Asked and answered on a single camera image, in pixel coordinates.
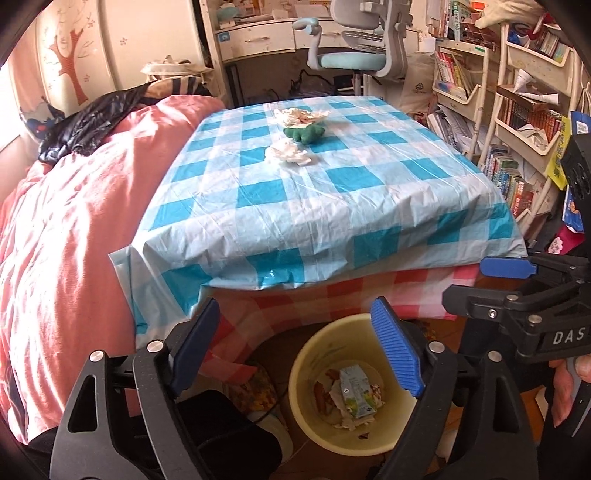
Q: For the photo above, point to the wide white book rack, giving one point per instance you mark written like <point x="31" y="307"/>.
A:
<point x="515" y="134"/>

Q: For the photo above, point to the white desk with hutch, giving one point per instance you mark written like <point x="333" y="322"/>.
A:
<point x="258" y="39"/>

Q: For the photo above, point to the stack of white papers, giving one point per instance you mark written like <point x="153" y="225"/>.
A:
<point x="450" y="127"/>

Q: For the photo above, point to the grey chair with blue seat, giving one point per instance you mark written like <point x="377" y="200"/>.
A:
<point x="351" y="60"/>

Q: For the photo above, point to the red checked tablecloth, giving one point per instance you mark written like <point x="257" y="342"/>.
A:
<point x="300" y="304"/>

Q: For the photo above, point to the dark plastic bag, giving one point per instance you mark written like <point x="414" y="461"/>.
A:
<point x="314" y="85"/>

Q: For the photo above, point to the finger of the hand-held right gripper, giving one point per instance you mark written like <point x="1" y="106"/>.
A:
<point x="505" y="268"/>
<point x="475" y="302"/>

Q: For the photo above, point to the green plush toy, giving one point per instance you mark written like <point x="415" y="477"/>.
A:
<point x="304" y="134"/>

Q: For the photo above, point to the cream cloth bag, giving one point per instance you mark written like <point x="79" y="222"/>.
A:
<point x="503" y="11"/>

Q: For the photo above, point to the row of colourful paperback books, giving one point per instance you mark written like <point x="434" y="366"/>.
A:
<point x="508" y="180"/>

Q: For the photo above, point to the white plastic container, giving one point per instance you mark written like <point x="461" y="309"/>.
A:
<point x="279" y="436"/>

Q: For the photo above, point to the yellow plastic bin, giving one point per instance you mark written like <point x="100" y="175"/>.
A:
<point x="323" y="341"/>

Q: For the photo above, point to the black puffer jacket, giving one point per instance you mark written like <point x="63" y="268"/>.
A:
<point x="92" y="124"/>

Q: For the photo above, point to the white paper bag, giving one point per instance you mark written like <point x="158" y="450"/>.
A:
<point x="418" y="83"/>

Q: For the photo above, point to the person's right hand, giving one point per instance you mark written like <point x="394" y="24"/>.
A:
<point x="563" y="392"/>

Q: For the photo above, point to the row of thin red books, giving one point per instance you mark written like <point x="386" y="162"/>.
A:
<point x="450" y="69"/>

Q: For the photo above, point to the pink duvet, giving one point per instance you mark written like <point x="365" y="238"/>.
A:
<point x="69" y="254"/>

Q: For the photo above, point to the yellow book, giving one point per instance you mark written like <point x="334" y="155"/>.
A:
<point x="558" y="152"/>

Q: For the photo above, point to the blue checked plastic tablecloth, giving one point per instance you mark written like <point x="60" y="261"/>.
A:
<point x="323" y="207"/>

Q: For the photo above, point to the folded white paper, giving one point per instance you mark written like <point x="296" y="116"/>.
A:
<point x="531" y="85"/>

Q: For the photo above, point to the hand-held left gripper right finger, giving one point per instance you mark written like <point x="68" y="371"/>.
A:
<point x="397" y="350"/>

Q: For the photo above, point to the pink curtain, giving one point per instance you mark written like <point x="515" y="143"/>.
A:
<point x="27" y="78"/>

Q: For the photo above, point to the narrow white book rack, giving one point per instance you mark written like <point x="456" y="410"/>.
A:
<point x="455" y="94"/>

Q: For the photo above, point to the floral patterned fabric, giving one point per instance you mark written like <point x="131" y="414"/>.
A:
<point x="251" y="392"/>

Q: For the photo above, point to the white canvas tote bag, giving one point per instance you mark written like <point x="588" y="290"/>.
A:
<point x="175" y="68"/>

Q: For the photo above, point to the row of brown books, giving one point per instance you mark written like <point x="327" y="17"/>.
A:
<point x="526" y="115"/>

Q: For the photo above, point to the wardrobe with tree decal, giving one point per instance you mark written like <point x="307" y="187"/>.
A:
<point x="138" y="37"/>

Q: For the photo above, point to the striped cloth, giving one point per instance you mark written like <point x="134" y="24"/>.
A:
<point x="184" y="85"/>

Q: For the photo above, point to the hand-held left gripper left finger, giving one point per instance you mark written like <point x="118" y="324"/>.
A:
<point x="196" y="341"/>

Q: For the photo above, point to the large white tissue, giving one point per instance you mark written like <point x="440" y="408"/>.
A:
<point x="295" y="116"/>

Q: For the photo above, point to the row of upright books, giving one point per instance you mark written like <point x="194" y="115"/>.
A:
<point x="457" y="18"/>

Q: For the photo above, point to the blue milk carton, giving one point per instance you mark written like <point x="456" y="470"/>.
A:
<point x="355" y="387"/>

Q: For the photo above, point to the red snack wrapper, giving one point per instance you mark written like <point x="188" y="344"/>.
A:
<point x="321" y="397"/>

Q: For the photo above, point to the small teal toy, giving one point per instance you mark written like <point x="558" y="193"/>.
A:
<point x="226" y="11"/>

